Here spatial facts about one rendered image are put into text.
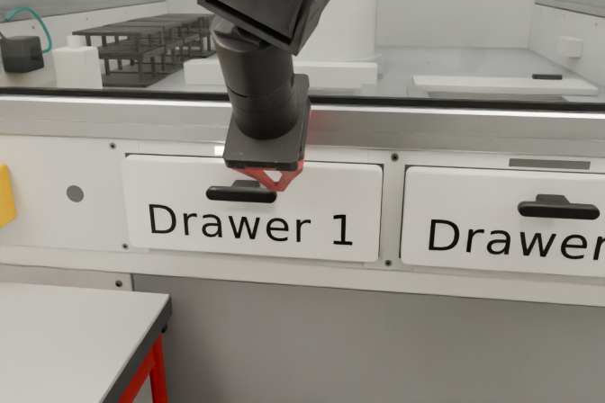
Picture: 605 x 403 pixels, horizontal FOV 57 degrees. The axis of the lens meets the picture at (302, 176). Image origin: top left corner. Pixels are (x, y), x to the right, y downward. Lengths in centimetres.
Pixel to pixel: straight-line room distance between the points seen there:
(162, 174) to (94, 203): 11
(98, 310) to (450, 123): 44
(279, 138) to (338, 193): 14
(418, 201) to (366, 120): 10
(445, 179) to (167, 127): 31
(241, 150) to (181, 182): 17
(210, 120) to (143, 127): 8
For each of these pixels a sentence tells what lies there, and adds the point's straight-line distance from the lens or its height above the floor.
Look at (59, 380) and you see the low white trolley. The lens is 60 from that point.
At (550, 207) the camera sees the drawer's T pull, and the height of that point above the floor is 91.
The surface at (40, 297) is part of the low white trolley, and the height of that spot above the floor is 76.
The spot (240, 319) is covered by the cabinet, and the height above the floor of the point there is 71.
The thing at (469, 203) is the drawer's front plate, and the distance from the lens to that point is 61.
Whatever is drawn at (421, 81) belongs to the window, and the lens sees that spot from 60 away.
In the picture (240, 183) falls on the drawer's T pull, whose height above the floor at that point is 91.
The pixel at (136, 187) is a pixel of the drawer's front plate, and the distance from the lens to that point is 65.
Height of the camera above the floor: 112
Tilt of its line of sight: 20 degrees down
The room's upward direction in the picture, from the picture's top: straight up
